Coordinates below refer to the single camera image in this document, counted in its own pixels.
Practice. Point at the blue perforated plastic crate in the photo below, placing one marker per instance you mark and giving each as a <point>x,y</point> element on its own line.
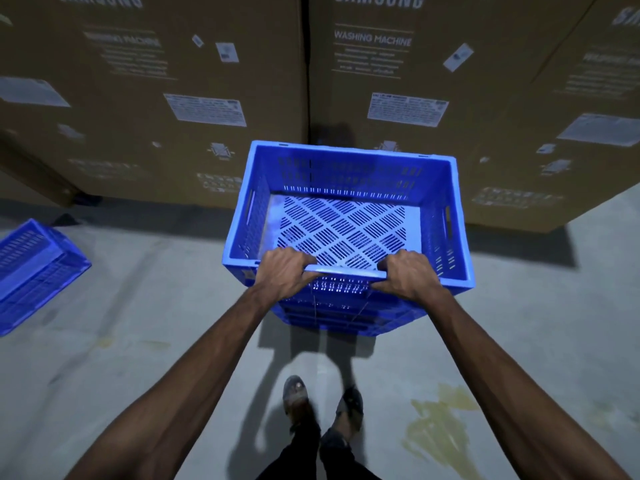
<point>345,194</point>
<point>345,314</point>
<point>35,274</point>

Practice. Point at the person's right trouser leg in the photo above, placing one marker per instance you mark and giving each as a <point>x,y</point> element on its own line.
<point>342,457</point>

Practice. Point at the person's right thumb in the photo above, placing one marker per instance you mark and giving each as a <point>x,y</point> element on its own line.
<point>384,284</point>

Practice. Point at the person's right hand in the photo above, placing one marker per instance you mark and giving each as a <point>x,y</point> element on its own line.
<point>415,277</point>

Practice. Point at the person's right forearm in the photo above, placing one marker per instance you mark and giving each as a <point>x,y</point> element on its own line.
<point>515,389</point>

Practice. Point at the person's left hand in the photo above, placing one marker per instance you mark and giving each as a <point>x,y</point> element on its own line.
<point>280,277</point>

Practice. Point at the person's left trouser leg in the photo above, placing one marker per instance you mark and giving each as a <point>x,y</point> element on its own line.
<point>295,454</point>

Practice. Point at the person's trouser leg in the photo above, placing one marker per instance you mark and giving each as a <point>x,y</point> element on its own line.
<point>295,454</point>
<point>342,457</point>

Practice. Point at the person's left forearm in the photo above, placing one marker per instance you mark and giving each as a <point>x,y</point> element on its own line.
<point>185,384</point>

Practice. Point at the person's shoe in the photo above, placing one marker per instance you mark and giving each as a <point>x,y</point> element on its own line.
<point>294,397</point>
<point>351,404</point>

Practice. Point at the large brown cardboard box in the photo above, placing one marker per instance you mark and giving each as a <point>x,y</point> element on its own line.
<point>150,94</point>
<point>575,144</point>
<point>400,84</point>

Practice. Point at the person's left shoe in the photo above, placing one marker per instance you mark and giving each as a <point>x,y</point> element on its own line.
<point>294,397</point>

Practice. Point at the person's right shoe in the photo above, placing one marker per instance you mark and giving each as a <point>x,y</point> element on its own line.
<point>351,404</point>

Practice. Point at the person's left fingers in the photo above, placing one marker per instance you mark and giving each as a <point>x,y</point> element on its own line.
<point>300,259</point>

